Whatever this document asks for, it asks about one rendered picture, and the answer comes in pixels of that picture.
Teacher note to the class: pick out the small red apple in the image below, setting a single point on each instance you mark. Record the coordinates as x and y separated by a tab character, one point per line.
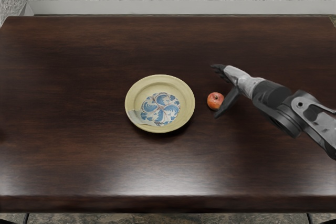
214	100

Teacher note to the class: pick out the beige plate with blue pattern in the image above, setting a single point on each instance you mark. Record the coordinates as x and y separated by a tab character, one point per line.
159	103

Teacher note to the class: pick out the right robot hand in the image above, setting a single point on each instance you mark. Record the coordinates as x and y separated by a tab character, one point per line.
239	78

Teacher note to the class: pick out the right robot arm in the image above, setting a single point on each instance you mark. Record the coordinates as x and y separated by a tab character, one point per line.
296	107

